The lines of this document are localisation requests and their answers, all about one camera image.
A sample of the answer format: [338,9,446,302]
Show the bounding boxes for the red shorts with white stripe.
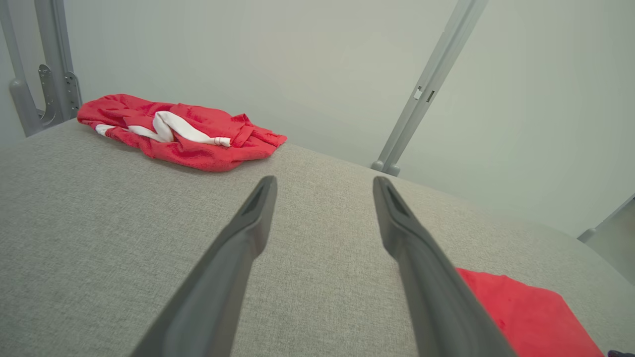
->
[77,93,288,173]

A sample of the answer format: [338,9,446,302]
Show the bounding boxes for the red Bulls jersey white sleeves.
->
[455,268,607,357]

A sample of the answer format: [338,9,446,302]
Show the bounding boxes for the grey slanted frame post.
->
[577,193,635,244]

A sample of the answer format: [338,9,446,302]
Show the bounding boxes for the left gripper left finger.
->
[130,175,278,357]

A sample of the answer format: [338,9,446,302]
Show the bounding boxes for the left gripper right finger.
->
[372,176,519,357]

